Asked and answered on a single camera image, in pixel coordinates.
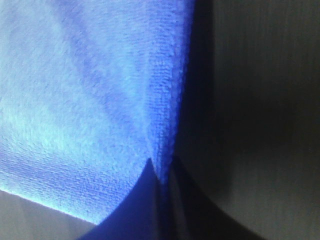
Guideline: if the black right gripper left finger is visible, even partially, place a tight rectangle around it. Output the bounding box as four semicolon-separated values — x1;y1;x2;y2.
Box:
79;159;164;240

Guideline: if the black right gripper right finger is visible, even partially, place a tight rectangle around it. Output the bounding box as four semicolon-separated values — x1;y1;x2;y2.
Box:
167;155;263;240

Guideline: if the blue microfiber towel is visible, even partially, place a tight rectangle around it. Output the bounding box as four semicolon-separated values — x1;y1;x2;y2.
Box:
0;0;195;224

